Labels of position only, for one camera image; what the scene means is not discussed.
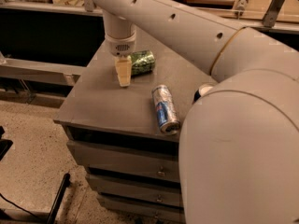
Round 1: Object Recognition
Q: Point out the middle grey drawer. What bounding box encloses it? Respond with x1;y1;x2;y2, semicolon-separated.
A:
86;174;182;207

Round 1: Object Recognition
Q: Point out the grey drawer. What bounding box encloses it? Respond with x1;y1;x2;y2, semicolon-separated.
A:
66;140;179;183
97;194;186;224
86;174;182;207

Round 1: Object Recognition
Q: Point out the black object left edge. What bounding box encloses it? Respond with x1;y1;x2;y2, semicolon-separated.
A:
0;126;13;160

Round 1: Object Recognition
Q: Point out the grey metal rail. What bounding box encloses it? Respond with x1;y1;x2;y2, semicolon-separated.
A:
0;59;84;86

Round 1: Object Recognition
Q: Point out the blue Pepsi can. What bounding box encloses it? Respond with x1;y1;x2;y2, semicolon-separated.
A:
192;83;214;103

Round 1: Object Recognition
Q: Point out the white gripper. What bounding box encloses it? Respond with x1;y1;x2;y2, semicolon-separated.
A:
105;34;136;87

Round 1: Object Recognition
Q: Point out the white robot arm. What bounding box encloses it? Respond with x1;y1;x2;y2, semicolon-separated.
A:
93;0;299;224

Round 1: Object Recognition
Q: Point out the silver blue slim can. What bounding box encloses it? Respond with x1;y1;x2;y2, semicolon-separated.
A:
151;85;180;135

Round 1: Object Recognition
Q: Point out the green soda can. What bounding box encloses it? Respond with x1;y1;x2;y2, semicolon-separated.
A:
131;50;155;76

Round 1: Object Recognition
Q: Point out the grey drawer cabinet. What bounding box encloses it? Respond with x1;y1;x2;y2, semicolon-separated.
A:
53;20;219;224

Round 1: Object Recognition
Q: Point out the black pole on floor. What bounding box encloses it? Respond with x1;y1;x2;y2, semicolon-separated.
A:
46;173;70;224

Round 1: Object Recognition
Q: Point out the top grey drawer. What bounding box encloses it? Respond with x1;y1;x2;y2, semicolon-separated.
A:
66;140;179;183

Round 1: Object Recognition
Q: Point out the bottom grey drawer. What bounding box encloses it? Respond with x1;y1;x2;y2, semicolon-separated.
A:
97;194;186;224

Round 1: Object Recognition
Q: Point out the black cable on floor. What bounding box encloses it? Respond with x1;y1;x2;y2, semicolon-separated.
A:
0;192;43;220

